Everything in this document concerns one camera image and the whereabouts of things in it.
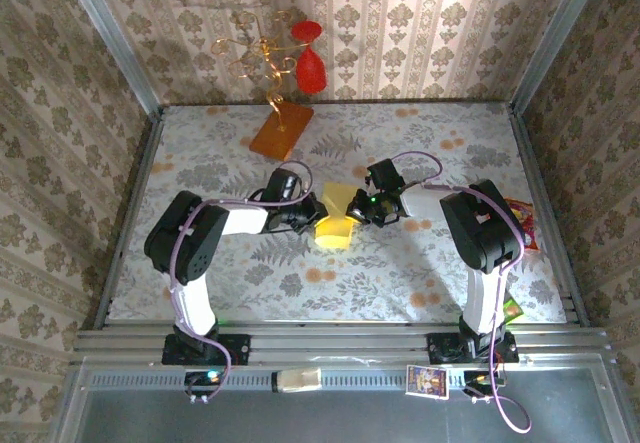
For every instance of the yellow paper sheet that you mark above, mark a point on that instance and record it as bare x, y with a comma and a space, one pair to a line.
337, 233

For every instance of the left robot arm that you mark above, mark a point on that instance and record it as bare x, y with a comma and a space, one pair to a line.
185, 243

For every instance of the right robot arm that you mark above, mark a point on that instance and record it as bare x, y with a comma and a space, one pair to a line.
480, 228

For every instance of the floral tablecloth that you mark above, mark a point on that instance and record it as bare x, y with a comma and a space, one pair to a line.
350, 283

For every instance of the red wine glass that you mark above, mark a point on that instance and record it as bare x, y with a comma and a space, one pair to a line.
310, 70

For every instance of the colourful snack bag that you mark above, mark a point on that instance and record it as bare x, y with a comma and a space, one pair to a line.
531, 233

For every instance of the beige tape piece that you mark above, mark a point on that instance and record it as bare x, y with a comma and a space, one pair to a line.
300, 380

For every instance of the small green packet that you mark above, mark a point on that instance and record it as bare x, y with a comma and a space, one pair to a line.
513, 310

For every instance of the playing card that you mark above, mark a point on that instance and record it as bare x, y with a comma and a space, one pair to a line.
426, 381

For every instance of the small circuit board with LED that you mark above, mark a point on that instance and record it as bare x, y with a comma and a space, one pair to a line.
202, 378
482, 379

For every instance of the grey metal tray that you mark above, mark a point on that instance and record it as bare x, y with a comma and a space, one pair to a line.
325, 418

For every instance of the long aluminium frame rail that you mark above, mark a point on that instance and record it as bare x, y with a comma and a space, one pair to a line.
340, 343

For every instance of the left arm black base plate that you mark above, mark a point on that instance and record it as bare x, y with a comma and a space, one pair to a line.
240, 349

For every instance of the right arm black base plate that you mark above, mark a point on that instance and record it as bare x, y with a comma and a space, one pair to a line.
437, 348

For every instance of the aluminium side rail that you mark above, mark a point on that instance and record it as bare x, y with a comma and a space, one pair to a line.
534, 163
134, 188

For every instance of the aluminium corner post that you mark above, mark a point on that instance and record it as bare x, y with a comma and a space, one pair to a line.
555, 38
111, 38

